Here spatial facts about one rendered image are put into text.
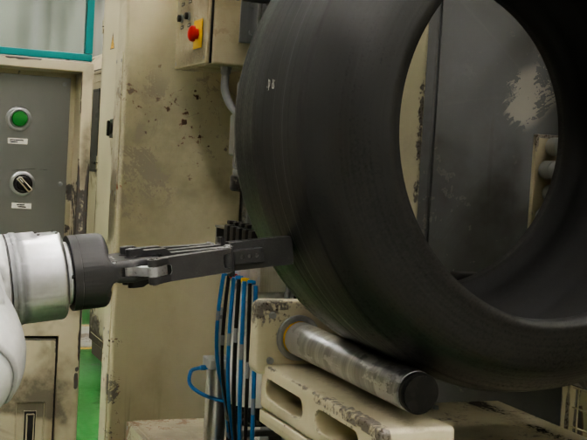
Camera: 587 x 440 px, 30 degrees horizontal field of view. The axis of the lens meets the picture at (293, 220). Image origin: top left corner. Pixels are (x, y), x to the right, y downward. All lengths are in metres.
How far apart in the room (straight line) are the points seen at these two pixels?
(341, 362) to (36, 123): 0.71
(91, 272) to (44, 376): 0.69
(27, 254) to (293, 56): 0.33
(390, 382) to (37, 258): 0.39
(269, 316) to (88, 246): 0.42
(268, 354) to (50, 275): 0.47
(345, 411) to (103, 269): 0.32
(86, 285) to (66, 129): 0.72
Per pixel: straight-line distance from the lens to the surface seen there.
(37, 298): 1.06
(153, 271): 1.06
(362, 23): 1.08
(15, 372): 0.89
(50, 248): 1.07
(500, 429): 1.46
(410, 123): 1.54
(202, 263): 1.09
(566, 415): 1.74
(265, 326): 1.44
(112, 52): 5.95
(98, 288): 1.08
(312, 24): 1.11
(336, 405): 1.24
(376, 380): 1.20
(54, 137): 1.76
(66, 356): 1.75
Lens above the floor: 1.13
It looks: 3 degrees down
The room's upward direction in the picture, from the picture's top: 3 degrees clockwise
